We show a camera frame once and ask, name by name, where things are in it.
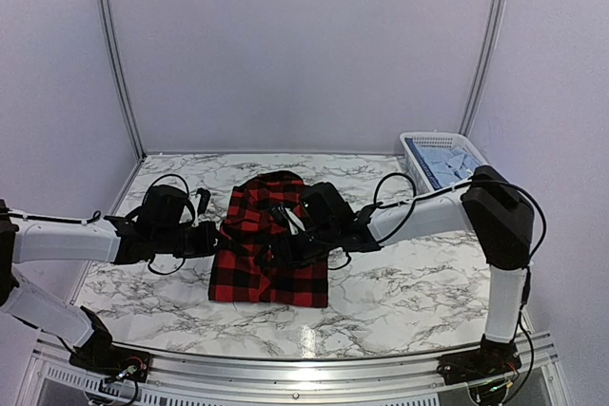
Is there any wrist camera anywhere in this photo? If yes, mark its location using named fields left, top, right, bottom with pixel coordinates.
left=270, top=204, right=305, bottom=236
left=196, top=187, right=211, bottom=215

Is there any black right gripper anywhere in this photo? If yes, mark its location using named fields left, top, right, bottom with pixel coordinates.
left=253, top=222, right=339, bottom=269

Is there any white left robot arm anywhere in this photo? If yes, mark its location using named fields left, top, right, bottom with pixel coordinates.
left=1, top=184, right=220, bottom=373

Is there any left aluminium corner post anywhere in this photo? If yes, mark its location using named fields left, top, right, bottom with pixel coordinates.
left=97, top=0, right=147, bottom=162

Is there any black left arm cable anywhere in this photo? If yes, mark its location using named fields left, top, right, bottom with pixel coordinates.
left=9, top=174, right=201, bottom=276

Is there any white plastic basket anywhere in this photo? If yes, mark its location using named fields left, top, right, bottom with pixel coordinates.
left=399, top=132, right=488, bottom=195

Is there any red black plaid shirt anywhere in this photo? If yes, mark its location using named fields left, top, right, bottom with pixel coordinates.
left=207, top=170, right=328, bottom=308

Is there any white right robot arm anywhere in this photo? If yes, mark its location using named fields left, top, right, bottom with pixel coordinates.
left=268, top=165, right=547, bottom=376

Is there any right aluminium corner post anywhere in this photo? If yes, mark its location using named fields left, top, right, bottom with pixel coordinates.
left=459, top=0, right=506, bottom=137

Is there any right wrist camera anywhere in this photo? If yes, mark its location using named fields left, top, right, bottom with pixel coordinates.
left=270, top=204, right=305, bottom=236

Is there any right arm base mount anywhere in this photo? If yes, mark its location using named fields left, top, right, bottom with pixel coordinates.
left=437, top=335, right=522, bottom=385

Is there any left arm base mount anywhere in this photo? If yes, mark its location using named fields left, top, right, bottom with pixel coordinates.
left=69, top=328, right=151, bottom=383

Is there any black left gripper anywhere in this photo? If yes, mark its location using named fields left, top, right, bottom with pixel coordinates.
left=153, top=220, right=228, bottom=259

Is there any aluminium front frame rail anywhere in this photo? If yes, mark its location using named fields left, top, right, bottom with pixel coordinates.
left=16, top=332, right=573, bottom=405

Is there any aluminium corner post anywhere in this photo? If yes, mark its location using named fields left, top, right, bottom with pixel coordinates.
left=459, top=0, right=506, bottom=137
left=97, top=0, right=147, bottom=162

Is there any light blue shirt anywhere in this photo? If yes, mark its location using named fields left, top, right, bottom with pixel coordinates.
left=412, top=145, right=482, bottom=190

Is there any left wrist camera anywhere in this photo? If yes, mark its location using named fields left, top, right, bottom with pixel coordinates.
left=196, top=187, right=211, bottom=215

